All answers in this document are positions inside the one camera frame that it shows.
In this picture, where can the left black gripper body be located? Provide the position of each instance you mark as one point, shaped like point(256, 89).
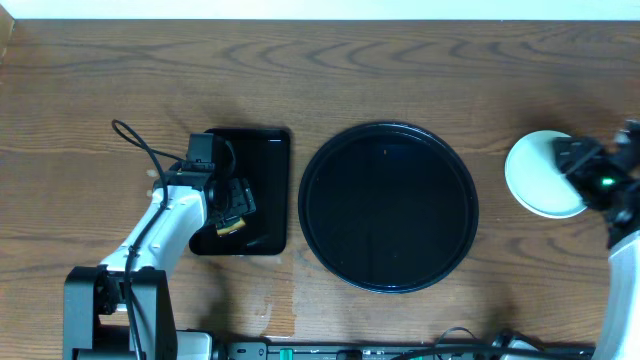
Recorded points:
point(238, 201)

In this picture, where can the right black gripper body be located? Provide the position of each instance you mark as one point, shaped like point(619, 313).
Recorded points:
point(596, 178)

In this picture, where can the yellow green sponge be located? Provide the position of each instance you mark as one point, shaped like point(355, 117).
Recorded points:
point(228, 227)

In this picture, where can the light blue plate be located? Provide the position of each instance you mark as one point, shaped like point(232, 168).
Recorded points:
point(534, 180)

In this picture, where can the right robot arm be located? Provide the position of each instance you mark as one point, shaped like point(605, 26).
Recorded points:
point(619, 338)

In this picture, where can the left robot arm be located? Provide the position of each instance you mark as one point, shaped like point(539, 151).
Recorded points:
point(121, 308)

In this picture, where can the black rectangular tray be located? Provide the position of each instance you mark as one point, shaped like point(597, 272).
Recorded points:
point(263, 158)

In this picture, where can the black round tray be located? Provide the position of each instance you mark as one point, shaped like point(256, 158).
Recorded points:
point(388, 207)

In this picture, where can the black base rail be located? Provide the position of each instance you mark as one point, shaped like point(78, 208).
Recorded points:
point(264, 351)

